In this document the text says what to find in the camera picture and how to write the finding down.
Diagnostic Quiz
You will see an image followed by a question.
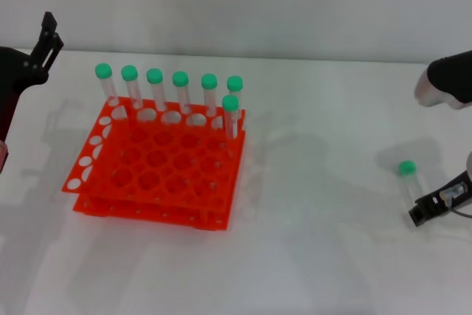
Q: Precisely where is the orange test tube rack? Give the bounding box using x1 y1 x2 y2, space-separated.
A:
60 96 246 232

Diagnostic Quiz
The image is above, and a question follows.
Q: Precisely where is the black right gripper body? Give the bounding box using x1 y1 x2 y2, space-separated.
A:
427 173 472 218

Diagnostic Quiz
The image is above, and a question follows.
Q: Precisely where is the green capped clear test tube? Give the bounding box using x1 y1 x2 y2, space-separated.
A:
221 94 240 140
94 63 120 108
145 68 168 113
226 75 244 101
120 65 145 110
398 160 427 213
171 71 193 115
200 73 219 118

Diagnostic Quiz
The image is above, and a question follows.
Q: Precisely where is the grey right arm cable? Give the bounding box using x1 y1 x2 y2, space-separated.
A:
450 204 472 219

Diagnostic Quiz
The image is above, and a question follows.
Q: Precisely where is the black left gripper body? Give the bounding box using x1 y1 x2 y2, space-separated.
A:
0 46 49 142

